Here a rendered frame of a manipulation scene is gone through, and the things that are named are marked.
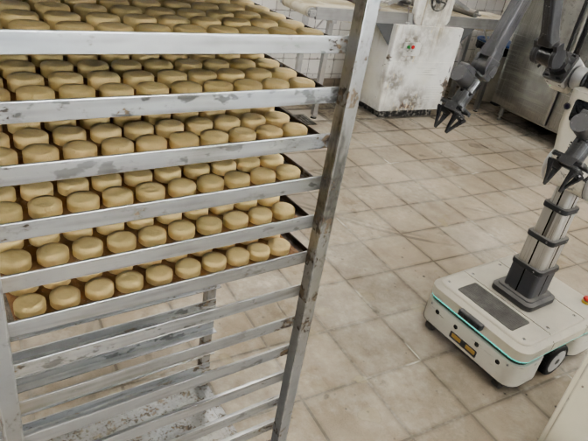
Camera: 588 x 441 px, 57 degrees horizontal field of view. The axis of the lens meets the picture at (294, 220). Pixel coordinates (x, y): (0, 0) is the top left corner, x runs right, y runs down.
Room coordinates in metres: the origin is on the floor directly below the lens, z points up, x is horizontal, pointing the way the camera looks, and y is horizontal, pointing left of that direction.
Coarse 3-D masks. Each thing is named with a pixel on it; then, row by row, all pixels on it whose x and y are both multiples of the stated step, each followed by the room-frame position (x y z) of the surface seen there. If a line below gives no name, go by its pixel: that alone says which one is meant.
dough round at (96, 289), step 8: (88, 280) 0.77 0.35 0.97; (96, 280) 0.77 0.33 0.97; (104, 280) 0.78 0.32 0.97; (88, 288) 0.75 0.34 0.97; (96, 288) 0.75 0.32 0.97; (104, 288) 0.76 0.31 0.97; (112, 288) 0.76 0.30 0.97; (88, 296) 0.74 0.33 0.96; (96, 296) 0.74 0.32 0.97; (104, 296) 0.74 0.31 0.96
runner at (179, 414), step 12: (276, 372) 1.01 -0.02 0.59; (252, 384) 0.93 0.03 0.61; (264, 384) 0.95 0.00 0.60; (216, 396) 0.87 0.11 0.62; (228, 396) 0.89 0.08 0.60; (240, 396) 0.91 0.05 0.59; (180, 408) 0.85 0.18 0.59; (192, 408) 0.84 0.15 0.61; (204, 408) 0.85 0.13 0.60; (156, 420) 0.78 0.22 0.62; (168, 420) 0.80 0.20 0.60; (120, 432) 0.74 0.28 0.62; (132, 432) 0.75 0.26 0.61; (144, 432) 0.77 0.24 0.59
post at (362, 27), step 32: (352, 32) 0.98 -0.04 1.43; (352, 64) 0.96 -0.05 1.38; (352, 96) 0.97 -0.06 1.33; (352, 128) 0.98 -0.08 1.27; (320, 192) 0.98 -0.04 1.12; (320, 224) 0.96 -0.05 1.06; (320, 256) 0.97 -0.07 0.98; (288, 352) 0.98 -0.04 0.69; (288, 384) 0.96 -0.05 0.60; (288, 416) 0.97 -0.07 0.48
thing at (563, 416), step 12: (576, 372) 1.30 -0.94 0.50; (576, 384) 1.29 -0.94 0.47; (564, 396) 1.30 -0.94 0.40; (576, 396) 1.27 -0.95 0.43; (564, 408) 1.28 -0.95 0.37; (576, 408) 1.26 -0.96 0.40; (552, 420) 1.30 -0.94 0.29; (564, 420) 1.27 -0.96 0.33; (576, 420) 1.25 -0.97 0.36; (552, 432) 1.28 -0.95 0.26; (564, 432) 1.26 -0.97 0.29; (576, 432) 1.23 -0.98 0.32
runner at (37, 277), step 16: (272, 224) 0.92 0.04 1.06; (288, 224) 0.95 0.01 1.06; (304, 224) 0.97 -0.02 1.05; (192, 240) 0.82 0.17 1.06; (208, 240) 0.84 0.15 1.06; (224, 240) 0.86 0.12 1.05; (240, 240) 0.88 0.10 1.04; (112, 256) 0.73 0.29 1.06; (128, 256) 0.75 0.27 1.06; (144, 256) 0.76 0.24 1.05; (160, 256) 0.78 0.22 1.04; (32, 272) 0.65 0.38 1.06; (48, 272) 0.67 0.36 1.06; (64, 272) 0.68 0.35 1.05; (80, 272) 0.70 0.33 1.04; (96, 272) 0.71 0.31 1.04; (16, 288) 0.64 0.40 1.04
